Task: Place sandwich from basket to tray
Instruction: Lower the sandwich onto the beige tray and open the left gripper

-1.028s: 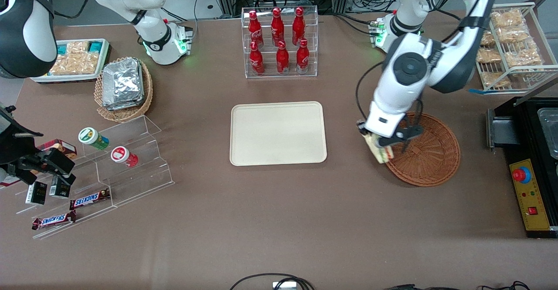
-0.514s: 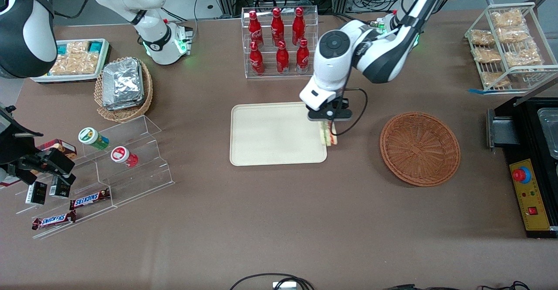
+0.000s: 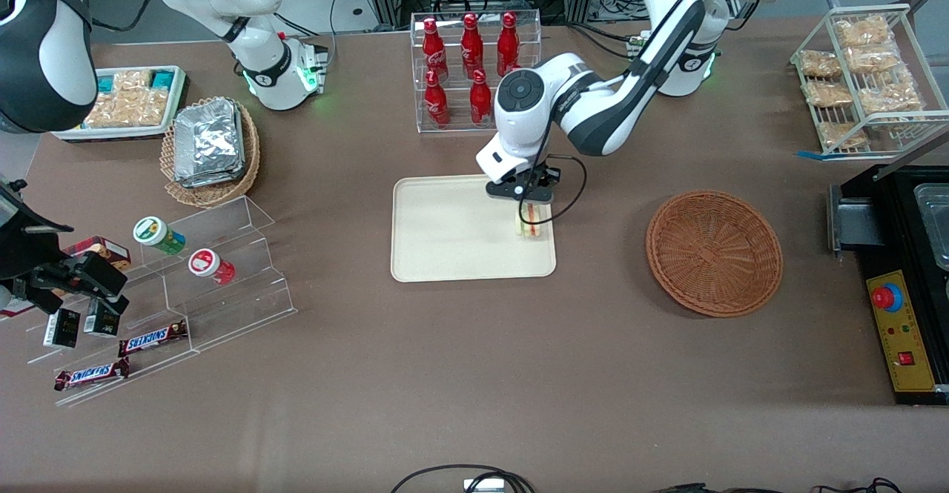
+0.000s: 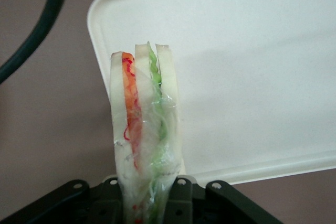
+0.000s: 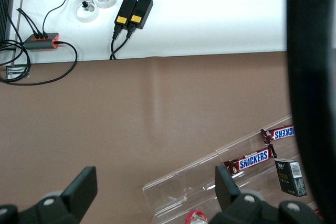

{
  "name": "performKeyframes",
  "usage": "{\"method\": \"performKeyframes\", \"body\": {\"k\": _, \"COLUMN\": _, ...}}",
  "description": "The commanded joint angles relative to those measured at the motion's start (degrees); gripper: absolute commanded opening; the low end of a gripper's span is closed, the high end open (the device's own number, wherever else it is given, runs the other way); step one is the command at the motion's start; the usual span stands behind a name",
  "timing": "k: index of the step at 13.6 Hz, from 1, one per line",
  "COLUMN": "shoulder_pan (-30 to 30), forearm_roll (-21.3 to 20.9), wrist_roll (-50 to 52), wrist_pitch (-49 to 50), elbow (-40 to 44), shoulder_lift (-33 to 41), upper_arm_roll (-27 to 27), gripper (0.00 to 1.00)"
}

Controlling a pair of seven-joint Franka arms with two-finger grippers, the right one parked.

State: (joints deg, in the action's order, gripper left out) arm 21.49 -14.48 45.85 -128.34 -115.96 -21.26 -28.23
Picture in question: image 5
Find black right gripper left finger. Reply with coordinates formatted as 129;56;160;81
0;166;99;224

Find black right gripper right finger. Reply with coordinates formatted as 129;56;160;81
209;164;325;224

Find Snickers chocolate bar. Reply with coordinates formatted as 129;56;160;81
223;144;278;176
260;124;296;146

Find red can with white lid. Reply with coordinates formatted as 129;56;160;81
185;209;209;224

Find clear acrylic stepped stand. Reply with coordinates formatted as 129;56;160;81
142;114;322;224

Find small black carton box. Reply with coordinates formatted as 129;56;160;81
274;157;308;197

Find small silver metal plate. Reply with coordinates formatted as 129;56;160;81
5;65;29;79

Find grey orange USB hub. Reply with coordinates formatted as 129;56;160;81
23;32;60;51

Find black power adapter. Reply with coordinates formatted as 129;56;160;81
128;0;154;30
113;0;138;29

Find black ribbed device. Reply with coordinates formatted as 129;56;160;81
0;0;15;44

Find black looped hub cable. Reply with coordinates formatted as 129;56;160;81
0;40;78;86

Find black adapter output cable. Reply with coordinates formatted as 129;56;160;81
109;24;124;60
110;26;137;60

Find white round cable grommet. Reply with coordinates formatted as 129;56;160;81
71;0;100;23

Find black hub power cable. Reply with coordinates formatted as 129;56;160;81
42;0;99;35

